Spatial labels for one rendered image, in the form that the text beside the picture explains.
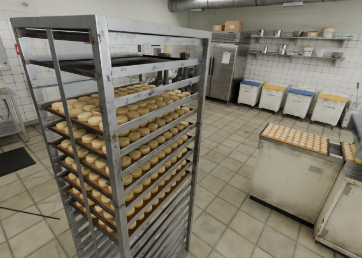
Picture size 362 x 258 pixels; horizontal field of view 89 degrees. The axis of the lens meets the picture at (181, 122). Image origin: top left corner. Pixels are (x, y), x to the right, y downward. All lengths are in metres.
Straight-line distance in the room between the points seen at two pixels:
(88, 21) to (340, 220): 2.26
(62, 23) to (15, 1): 4.13
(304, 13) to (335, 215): 4.90
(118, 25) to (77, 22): 0.10
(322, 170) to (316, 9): 4.57
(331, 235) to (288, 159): 0.73
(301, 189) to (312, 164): 0.31
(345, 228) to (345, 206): 0.23
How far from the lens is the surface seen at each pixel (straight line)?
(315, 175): 2.25
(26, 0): 4.80
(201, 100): 1.05
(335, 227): 2.33
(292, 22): 6.15
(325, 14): 6.07
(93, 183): 0.88
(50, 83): 0.96
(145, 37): 0.66
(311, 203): 2.44
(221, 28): 6.02
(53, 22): 0.68
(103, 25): 0.52
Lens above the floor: 1.78
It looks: 24 degrees down
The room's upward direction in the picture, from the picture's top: 3 degrees clockwise
